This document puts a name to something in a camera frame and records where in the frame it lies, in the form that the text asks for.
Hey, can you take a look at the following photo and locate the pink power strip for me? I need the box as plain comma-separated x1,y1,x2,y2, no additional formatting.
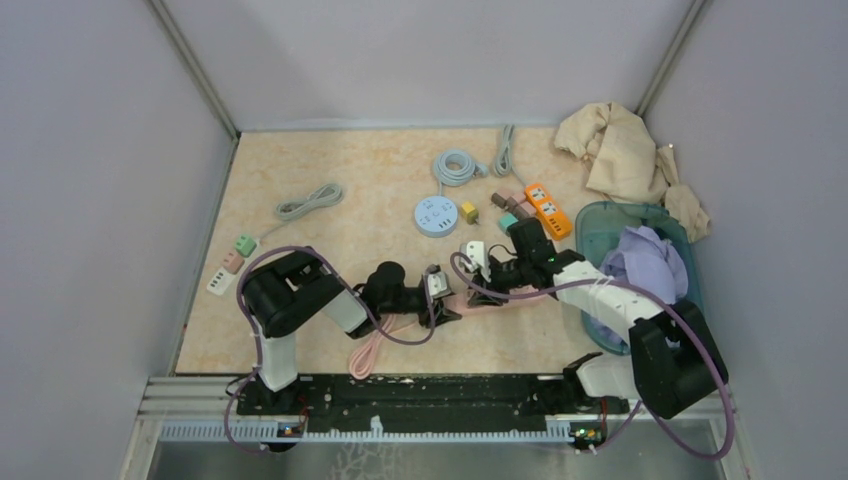
444,289,544,318

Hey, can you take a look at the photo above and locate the teal plug adapter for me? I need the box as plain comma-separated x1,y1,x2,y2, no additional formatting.
498,213,518,235

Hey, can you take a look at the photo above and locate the orange power strip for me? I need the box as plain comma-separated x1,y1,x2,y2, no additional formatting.
524,183,573,241

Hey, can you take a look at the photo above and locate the yellow plug adapter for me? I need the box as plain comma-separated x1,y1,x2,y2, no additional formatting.
459,202,480,225

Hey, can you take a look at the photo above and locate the round blue socket hub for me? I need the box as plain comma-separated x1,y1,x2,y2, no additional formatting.
413,195,459,238

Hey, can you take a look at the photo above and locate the pink cable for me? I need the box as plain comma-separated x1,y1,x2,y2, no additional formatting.
347,312,425,382

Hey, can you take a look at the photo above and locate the blue-grey cable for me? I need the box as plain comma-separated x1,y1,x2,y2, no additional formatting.
433,148,490,197

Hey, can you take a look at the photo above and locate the white usb charger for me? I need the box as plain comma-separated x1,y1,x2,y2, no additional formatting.
206,267,237,297

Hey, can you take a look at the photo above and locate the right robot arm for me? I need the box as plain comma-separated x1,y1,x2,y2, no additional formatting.
450,219,730,419

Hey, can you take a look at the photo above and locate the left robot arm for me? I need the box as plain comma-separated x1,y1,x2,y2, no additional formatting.
236,246,462,414

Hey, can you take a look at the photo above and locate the teal plastic basket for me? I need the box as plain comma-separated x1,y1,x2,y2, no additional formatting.
573,199,704,352

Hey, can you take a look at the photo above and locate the lavender cloth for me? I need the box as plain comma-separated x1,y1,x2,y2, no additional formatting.
581,226,690,304

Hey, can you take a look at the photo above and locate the beige cloth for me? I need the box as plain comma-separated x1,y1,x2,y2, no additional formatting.
553,102,711,243

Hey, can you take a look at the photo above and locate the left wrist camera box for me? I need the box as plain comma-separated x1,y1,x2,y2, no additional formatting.
424,265,454,300

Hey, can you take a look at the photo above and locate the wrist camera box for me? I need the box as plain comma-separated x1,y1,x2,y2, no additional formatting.
424,265,454,300
460,240,491,282

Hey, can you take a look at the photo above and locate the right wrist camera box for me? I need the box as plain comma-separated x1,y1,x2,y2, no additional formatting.
460,240,491,282

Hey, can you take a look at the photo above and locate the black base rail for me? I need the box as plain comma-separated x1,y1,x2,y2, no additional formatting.
236,374,630,434

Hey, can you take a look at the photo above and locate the grey power strip cable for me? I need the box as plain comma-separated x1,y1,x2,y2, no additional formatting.
492,124,528,188

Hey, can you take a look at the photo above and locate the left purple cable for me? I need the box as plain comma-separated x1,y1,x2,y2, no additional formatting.
223,246,439,457

